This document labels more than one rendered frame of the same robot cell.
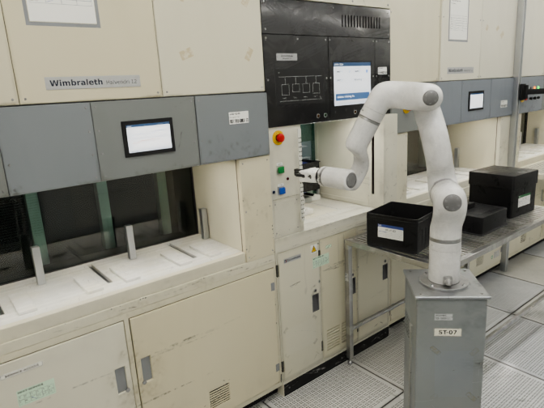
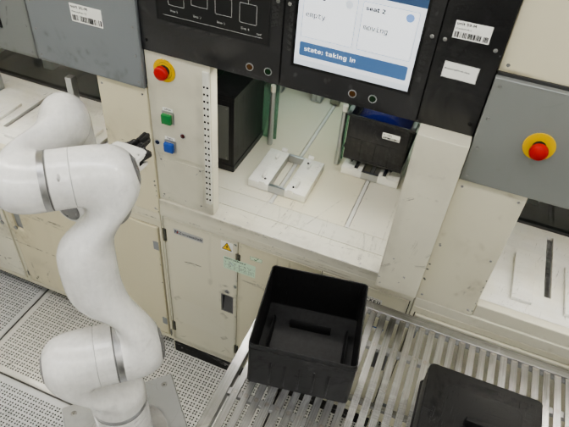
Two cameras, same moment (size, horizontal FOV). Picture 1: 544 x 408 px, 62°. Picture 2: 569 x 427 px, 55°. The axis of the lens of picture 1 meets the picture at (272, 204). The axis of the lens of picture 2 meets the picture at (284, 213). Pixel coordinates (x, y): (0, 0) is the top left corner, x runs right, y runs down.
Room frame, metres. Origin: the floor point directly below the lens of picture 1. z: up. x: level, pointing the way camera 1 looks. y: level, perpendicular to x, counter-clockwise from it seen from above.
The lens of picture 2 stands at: (1.65, -1.37, 2.09)
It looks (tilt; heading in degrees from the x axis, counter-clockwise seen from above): 42 degrees down; 56
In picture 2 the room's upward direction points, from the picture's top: 6 degrees clockwise
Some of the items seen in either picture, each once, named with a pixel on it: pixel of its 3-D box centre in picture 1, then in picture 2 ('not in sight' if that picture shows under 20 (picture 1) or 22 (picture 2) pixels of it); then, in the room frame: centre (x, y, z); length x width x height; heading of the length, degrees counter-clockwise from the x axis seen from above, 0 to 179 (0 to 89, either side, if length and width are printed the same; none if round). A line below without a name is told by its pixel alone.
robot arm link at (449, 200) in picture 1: (448, 212); (95, 374); (1.68, -0.68, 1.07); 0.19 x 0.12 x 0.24; 168
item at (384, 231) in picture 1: (402, 226); (308, 331); (2.23, -0.67, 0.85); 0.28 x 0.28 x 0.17; 47
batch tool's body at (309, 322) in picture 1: (286, 190); (328, 142); (2.67, -0.09, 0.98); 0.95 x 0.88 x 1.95; 38
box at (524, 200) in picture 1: (502, 190); not in sight; (2.71, -1.42, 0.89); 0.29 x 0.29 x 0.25; 34
